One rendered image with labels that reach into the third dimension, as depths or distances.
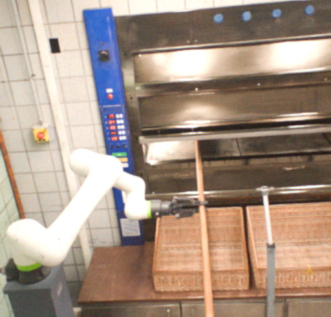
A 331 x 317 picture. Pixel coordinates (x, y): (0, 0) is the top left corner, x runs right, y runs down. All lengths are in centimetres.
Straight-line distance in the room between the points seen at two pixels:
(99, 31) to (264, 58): 93
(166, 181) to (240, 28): 106
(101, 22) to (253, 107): 99
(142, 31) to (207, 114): 61
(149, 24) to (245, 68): 60
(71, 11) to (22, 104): 64
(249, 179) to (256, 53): 81
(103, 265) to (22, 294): 106
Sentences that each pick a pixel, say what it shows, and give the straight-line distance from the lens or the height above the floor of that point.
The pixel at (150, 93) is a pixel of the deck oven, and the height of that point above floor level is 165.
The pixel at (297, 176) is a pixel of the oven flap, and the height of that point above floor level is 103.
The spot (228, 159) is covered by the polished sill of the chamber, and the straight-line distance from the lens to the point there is 278.
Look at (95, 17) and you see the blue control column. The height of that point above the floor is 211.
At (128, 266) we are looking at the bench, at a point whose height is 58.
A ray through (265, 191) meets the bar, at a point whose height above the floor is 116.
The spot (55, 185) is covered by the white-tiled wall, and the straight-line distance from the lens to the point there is 299.
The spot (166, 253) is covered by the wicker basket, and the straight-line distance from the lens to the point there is 298.
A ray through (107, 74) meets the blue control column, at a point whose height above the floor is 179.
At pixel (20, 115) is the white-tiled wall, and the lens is 285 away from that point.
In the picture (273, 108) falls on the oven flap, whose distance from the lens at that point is 267.
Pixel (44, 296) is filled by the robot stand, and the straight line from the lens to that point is 198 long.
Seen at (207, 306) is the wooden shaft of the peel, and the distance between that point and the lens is 172.
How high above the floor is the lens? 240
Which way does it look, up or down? 25 degrees down
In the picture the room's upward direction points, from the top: 6 degrees counter-clockwise
